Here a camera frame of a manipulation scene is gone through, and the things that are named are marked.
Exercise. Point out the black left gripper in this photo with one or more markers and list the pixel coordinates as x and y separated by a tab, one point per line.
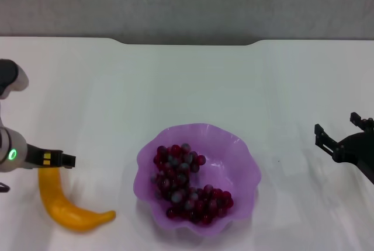
44	157

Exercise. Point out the purple wavy plastic bowl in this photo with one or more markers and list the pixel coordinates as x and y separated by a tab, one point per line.
236	160

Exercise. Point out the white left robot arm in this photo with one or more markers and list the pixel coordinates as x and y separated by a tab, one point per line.
14	143

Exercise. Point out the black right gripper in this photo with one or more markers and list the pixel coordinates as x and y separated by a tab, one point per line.
356	149

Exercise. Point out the dark red grape bunch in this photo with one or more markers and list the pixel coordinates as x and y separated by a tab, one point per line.
187	192

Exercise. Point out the yellow banana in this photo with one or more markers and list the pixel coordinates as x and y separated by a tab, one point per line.
55	201

